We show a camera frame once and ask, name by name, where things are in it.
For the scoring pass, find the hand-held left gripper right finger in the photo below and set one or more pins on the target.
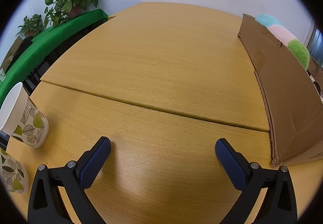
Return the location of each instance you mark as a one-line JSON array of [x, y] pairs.
[[233, 163]]

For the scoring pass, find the teal pink green plush toy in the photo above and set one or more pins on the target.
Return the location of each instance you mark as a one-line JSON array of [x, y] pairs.
[[280, 33]]

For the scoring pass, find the large cardboard box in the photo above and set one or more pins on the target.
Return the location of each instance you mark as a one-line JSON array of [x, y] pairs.
[[285, 103]]

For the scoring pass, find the small cardboard box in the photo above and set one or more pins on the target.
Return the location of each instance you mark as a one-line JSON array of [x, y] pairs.
[[12, 50]]

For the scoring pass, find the black chair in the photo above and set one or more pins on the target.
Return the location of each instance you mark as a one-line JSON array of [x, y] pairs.
[[37, 75]]

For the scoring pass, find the leaf print paper cup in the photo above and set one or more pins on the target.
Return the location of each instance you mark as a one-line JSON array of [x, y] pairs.
[[30, 123], [12, 176]]

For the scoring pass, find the glass partition with blue band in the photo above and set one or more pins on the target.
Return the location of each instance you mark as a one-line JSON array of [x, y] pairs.
[[316, 42]]

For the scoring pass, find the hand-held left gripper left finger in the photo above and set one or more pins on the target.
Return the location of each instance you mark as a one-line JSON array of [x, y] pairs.
[[93, 163]]

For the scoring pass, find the small potted green plant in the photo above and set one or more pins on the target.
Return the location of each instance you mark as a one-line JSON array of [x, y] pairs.
[[31, 23]]

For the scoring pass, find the green table cloth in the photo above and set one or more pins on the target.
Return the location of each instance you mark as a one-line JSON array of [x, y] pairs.
[[50, 37]]

